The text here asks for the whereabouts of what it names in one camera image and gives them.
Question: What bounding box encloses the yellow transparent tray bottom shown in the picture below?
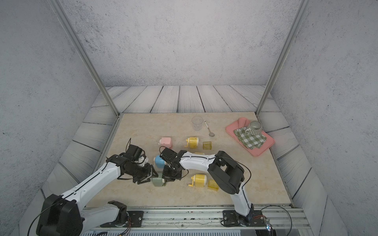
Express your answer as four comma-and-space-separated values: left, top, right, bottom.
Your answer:
207, 180, 219, 191

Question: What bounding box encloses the striped ceramic mug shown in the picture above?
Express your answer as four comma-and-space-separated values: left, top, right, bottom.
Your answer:
245, 121, 262, 136

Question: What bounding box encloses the metal spoon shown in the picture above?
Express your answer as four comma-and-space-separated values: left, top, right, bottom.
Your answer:
204, 120, 215, 137

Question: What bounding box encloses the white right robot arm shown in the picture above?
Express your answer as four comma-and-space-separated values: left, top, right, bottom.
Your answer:
160, 148, 254, 225

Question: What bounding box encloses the blue pencil sharpener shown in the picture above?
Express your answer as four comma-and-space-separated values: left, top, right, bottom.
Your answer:
154, 155, 166, 169

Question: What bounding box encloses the pink serving tray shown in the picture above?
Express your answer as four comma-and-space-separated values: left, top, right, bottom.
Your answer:
225, 117, 275, 156

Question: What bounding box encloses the yellow sharpener top row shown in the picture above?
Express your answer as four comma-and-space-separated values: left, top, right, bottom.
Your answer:
185, 137, 199, 149

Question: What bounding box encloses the olive yellow tray top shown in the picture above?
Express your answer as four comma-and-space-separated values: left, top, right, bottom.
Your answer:
202, 141, 212, 150

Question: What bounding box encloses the pink pencil sharpener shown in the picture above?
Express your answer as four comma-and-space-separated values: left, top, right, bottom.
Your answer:
158, 137, 172, 148

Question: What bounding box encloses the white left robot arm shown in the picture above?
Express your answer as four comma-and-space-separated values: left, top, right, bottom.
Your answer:
36, 145, 158, 236

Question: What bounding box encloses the right aluminium frame post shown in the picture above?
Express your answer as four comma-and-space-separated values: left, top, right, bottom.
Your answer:
256, 0, 310, 117

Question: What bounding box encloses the green pencil sharpener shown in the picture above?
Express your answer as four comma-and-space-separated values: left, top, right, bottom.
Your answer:
151, 173, 166, 187

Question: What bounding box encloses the green checkered cloth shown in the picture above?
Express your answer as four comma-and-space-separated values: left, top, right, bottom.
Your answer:
233, 127, 267, 149

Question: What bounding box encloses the left aluminium frame post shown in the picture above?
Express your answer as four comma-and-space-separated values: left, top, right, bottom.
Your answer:
48, 0, 120, 118

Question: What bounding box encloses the aluminium front rail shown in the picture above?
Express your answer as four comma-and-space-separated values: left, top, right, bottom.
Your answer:
80, 205, 313, 236

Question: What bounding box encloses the clear plastic cup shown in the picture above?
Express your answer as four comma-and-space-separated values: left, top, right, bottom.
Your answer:
192, 116, 203, 131

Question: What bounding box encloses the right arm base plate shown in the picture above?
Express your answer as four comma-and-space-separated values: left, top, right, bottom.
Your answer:
220, 210, 267, 227

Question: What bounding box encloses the yellow sharpener bottom row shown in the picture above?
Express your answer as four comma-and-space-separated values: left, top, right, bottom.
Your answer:
188, 174, 207, 187

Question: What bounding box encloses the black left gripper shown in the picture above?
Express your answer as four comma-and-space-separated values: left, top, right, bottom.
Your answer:
126, 162, 160, 184

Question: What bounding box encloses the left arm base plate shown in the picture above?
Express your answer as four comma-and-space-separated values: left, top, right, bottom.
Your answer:
100, 210, 144, 228

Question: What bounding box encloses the aluminium frame post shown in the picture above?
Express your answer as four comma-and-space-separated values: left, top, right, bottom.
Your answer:
48, 0, 120, 118
256, 0, 310, 117

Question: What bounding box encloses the yellow sharpener row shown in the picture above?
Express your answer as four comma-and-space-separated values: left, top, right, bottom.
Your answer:
185, 137, 199, 149
188, 174, 207, 187

